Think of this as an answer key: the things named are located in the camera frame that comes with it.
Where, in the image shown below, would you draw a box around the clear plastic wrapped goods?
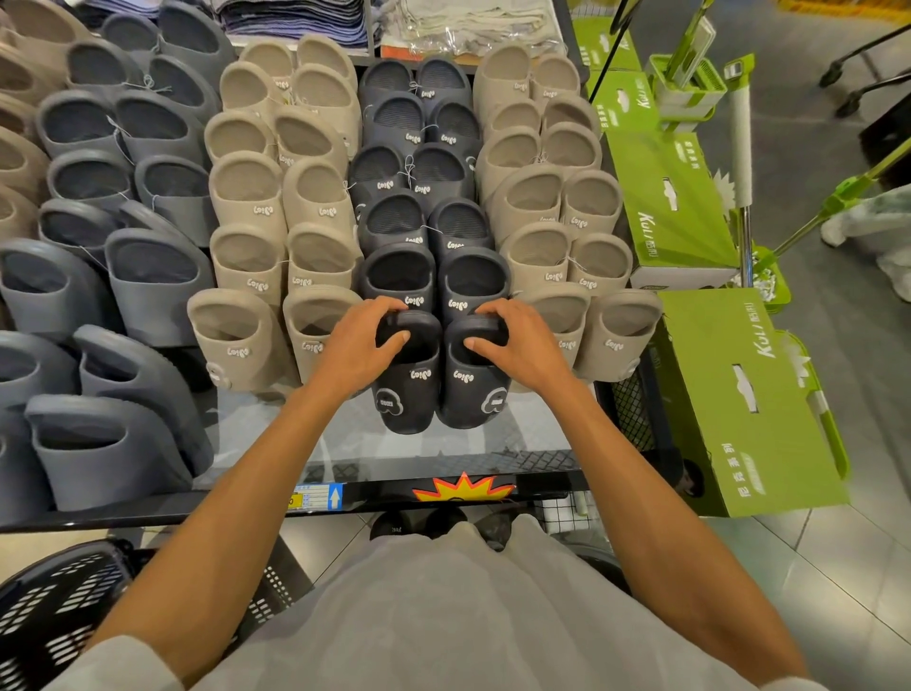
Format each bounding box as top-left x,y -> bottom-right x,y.
377,0 -> 568,64

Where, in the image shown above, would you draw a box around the white handle green mop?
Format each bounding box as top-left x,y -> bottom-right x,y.
720,53 -> 792,316

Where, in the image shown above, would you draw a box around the green metal mop pole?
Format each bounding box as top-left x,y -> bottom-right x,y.
772,135 -> 911,259

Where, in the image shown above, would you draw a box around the display of taupe slides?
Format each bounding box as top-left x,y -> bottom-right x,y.
0,0 -> 92,245

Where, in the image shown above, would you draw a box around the stack of navy folded textiles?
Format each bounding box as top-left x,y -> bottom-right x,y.
70,0 -> 373,49

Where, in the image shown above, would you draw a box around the yellow starburst price sticker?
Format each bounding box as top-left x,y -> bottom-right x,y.
411,471 -> 518,504

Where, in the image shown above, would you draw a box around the person's right forearm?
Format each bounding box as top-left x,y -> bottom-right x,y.
548,377 -> 814,690

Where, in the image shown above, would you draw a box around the blue yellow price label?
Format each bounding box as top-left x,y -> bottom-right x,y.
287,482 -> 345,514

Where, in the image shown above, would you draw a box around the person's right hand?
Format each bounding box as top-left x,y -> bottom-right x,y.
463,297 -> 579,401

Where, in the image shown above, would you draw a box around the grey rubber slipper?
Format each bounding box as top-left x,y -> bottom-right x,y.
0,238 -> 121,345
0,330 -> 81,412
73,324 -> 216,479
0,405 -> 56,530
104,227 -> 216,348
25,393 -> 195,514

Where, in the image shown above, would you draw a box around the metal trolley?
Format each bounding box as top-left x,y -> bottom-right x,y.
818,21 -> 911,121

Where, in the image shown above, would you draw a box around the column of black slippers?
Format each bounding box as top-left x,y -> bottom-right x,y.
348,56 -> 497,259

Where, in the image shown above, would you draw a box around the column of grey slippers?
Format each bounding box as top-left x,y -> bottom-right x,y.
35,0 -> 237,247

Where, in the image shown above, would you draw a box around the person's left forearm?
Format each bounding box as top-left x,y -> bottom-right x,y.
88,383 -> 344,686

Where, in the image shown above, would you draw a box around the white wire grid panel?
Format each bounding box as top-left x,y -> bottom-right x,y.
533,491 -> 607,536

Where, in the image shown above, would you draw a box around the green white mop bucket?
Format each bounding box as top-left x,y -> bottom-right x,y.
651,13 -> 730,135

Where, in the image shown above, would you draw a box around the person's light grey shirt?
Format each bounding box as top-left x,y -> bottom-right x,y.
42,515 -> 832,691

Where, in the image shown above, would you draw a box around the beige logo rubber slipper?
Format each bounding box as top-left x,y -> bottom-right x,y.
515,283 -> 593,394
574,288 -> 665,383
282,284 -> 365,386

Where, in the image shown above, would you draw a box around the column of pale cream slippers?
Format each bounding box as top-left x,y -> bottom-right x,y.
473,42 -> 636,294

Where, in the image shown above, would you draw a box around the green cardboard box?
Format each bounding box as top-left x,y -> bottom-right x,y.
651,288 -> 852,519
568,13 -> 643,74
586,69 -> 664,137
604,131 -> 743,292

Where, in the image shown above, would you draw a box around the person's left hand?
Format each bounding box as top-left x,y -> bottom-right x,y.
306,295 -> 414,408

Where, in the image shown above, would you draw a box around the beige logo slide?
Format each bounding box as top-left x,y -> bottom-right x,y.
186,288 -> 301,395

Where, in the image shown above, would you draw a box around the column of beige slippers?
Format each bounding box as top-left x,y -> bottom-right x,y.
204,33 -> 365,308

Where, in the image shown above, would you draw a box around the black slipper display shelf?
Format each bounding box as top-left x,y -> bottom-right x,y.
0,0 -> 679,536

